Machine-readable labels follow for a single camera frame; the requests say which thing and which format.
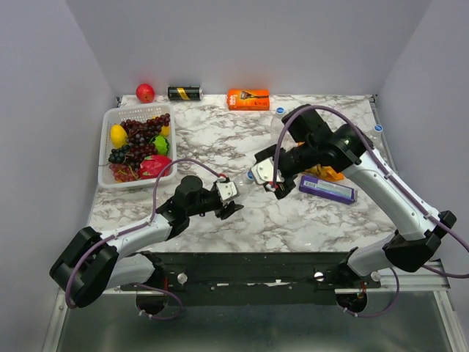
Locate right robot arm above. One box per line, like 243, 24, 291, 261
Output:
251, 104, 457, 287

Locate purple toothpaste box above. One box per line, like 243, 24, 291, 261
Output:
299, 175, 357, 205

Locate red apple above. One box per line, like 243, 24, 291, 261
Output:
136, 84, 155, 103

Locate light red grapes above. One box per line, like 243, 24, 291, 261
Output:
108, 164, 139, 183

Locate clear bottle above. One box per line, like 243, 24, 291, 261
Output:
270, 111, 286, 144
234, 173, 254, 197
369, 127, 383, 145

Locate orange snack bag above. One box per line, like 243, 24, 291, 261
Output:
304, 164, 344, 182

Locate yellow fruit behind grapes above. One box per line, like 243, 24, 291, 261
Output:
160, 125, 170, 137

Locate white plastic basket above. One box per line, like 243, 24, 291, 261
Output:
97, 103, 177, 189

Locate red grape bunch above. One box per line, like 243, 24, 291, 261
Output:
120, 113, 171, 168

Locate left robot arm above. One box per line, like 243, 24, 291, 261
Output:
49, 176, 242, 308

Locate dark blue grapes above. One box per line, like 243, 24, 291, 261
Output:
108, 145, 129, 164

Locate black gold can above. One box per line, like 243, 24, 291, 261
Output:
167, 87, 203, 101

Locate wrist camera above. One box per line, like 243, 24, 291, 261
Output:
250, 157, 284, 186
215, 181, 238, 202

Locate red dragon fruit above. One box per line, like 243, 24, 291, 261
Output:
139, 155, 171, 180

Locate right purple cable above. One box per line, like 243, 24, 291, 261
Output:
267, 105, 469, 279

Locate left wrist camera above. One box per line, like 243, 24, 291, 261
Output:
215, 181, 238, 202

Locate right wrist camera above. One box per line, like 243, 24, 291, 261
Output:
250, 157, 284, 186

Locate purple cable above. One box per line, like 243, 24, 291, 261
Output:
64, 158, 228, 309
267, 105, 469, 279

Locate green toy fruit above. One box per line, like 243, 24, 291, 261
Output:
150, 135, 170, 155

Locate orange razor box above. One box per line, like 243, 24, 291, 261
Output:
227, 89, 270, 111

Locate yellow lemon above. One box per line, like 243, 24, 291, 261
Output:
110, 124, 128, 148

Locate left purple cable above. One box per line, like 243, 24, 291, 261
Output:
64, 158, 228, 309

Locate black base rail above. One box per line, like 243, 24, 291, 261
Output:
143, 251, 380, 307

